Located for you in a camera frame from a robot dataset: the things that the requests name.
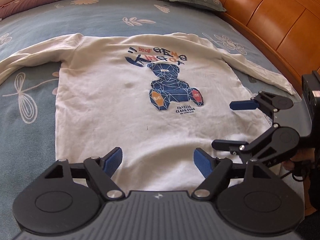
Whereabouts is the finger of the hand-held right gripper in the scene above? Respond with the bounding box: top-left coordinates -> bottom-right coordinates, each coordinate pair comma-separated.
211,124 -> 279,160
229,91 -> 280,117

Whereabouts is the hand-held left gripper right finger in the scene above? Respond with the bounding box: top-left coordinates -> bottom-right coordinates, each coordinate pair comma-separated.
191,148 -> 272,200

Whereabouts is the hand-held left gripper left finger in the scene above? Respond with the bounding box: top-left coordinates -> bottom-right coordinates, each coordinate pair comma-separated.
44,147 -> 125,200

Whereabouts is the white printed sweatshirt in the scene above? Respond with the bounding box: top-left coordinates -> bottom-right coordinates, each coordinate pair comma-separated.
0,32 -> 298,195

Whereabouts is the person's right hand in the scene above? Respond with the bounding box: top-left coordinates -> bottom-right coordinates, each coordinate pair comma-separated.
282,150 -> 316,172

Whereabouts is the wooden headboard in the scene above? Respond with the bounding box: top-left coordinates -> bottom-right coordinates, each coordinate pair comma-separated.
207,0 -> 320,93

